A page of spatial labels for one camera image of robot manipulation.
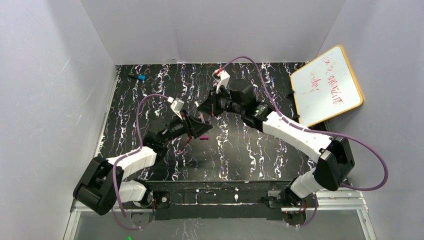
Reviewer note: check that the metal base rail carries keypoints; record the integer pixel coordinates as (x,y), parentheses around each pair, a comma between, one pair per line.
(237,199)

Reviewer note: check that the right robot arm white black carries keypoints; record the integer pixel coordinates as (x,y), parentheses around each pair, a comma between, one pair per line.
(332,155)

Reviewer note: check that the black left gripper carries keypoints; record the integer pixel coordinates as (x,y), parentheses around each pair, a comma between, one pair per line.
(188,125)

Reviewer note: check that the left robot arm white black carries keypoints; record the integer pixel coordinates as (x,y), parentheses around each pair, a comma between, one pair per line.
(103,183)

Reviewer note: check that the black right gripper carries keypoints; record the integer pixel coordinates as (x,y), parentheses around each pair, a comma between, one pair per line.
(213,105)

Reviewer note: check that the light pink pen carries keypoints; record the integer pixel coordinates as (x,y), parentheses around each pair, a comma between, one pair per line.
(201,116)

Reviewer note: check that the red translucent pen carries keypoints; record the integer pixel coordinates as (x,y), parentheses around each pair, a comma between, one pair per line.
(184,145)

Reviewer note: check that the blue black marker cap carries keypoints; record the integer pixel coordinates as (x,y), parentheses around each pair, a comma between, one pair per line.
(137,77)

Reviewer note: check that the yellow-framed whiteboard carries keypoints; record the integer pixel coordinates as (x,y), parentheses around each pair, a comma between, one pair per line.
(325,87)

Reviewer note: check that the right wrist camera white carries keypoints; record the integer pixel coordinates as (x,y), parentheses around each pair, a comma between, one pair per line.
(223,79)

